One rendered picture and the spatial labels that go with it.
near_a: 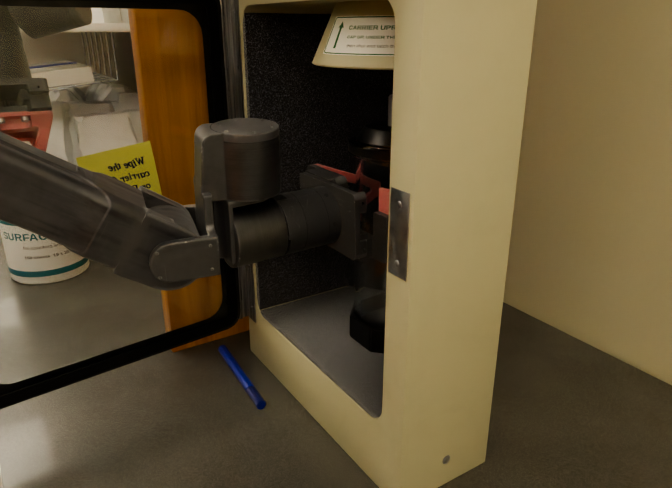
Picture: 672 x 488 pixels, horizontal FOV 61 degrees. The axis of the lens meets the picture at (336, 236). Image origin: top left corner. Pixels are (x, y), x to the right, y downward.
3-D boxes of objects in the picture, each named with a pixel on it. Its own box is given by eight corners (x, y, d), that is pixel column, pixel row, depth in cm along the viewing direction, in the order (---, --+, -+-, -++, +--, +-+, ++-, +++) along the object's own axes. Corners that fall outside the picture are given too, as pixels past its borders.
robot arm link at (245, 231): (206, 255, 53) (229, 281, 49) (200, 186, 50) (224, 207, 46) (272, 239, 57) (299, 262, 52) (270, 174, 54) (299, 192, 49)
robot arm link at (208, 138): (142, 242, 53) (152, 286, 46) (125, 120, 48) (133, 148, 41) (266, 225, 57) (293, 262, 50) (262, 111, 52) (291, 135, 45)
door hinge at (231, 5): (248, 314, 75) (228, -9, 61) (256, 322, 72) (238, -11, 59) (237, 317, 74) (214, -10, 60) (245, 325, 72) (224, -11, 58)
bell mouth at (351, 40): (415, 57, 66) (417, 6, 64) (541, 65, 52) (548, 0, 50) (279, 62, 57) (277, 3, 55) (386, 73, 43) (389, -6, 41)
